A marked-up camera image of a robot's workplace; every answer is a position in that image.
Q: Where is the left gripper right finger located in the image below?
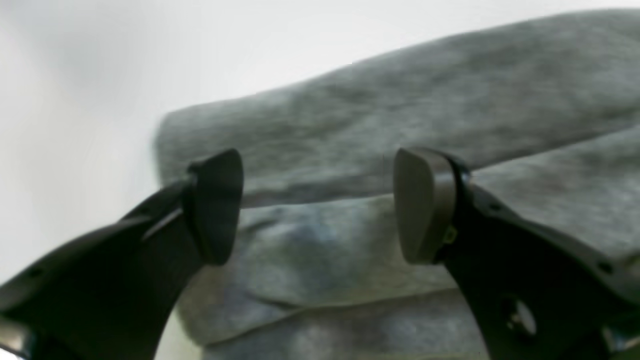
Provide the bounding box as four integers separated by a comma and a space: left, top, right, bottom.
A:
393, 148, 640, 360

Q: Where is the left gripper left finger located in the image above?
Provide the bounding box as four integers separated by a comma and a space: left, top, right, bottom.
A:
1, 149, 243, 360

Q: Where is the heather grey T-shirt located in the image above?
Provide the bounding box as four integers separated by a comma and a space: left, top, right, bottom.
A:
154, 7, 639, 360

